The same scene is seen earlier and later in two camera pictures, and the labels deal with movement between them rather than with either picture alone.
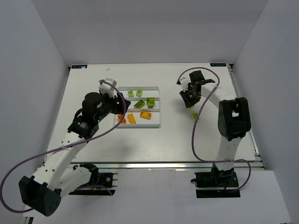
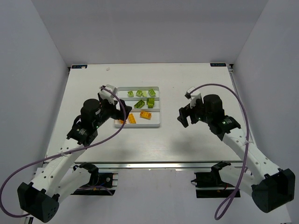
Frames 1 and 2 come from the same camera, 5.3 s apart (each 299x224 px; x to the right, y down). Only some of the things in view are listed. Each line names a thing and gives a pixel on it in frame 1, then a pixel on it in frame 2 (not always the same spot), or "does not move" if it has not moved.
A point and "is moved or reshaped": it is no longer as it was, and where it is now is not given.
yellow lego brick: [131, 118] does not move
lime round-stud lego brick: [131, 94] does not move
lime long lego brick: [138, 105] does not move
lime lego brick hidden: [194, 115] is moved or reshaped
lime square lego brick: [150, 102] does not move
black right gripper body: [189, 98] → [189, 113]
